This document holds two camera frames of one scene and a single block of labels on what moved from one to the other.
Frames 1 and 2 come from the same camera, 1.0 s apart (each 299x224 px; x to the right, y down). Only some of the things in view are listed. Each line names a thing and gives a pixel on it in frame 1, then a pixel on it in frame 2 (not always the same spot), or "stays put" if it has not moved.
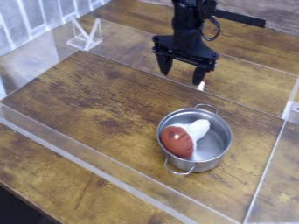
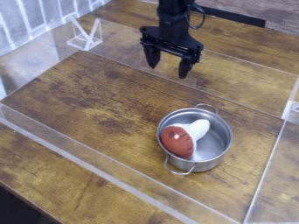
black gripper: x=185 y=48 → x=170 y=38
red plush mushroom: x=178 y=137 stays put
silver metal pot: x=209 y=148 stays put
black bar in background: x=240 y=18 stays put
